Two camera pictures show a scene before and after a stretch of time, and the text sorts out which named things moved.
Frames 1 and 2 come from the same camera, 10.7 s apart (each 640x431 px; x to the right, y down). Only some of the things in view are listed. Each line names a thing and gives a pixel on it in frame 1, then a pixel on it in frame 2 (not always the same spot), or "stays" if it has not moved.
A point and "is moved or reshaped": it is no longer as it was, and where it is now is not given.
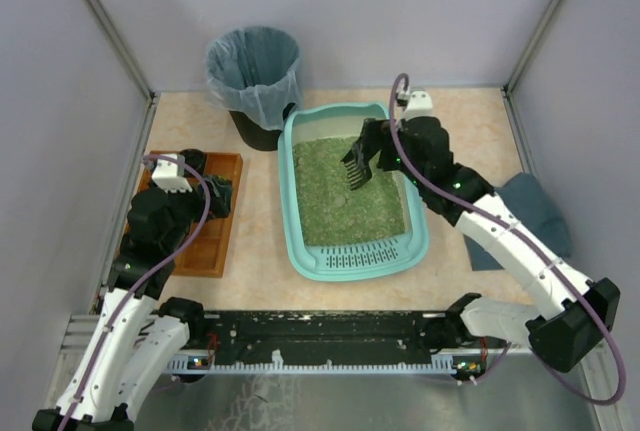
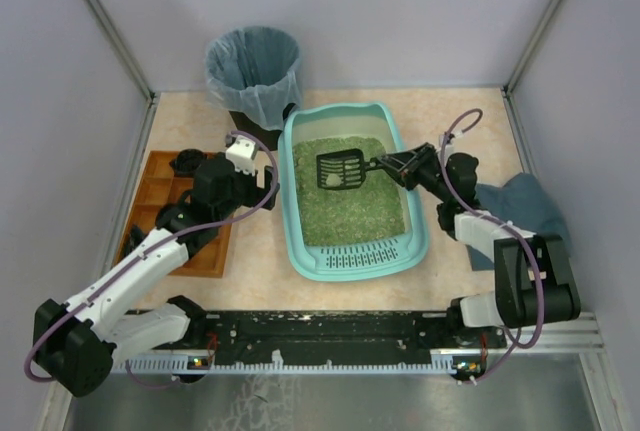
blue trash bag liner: (255, 72) stays
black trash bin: (256, 136) stays
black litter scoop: (356, 162) is moved or reshaped
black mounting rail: (380, 342) stays
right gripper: (382, 137) to (417, 167)
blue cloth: (525, 201) stays
